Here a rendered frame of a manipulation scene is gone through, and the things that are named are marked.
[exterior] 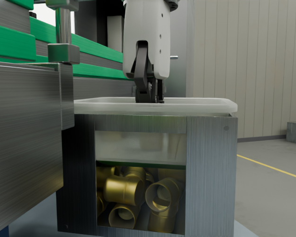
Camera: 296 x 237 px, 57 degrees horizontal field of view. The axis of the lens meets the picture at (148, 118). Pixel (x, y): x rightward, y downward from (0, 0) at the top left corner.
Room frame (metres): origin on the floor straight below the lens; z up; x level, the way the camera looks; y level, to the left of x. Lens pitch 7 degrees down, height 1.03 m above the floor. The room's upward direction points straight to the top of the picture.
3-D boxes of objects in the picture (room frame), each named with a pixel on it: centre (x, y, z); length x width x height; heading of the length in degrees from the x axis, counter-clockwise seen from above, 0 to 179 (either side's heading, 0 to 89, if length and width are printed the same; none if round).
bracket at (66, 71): (0.31, 0.13, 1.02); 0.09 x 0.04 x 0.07; 78
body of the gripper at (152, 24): (0.39, 0.00, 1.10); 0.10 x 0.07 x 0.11; 167
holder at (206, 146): (0.40, 0.02, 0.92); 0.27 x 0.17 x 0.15; 78
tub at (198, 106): (0.40, -0.01, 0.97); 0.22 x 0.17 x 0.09; 78
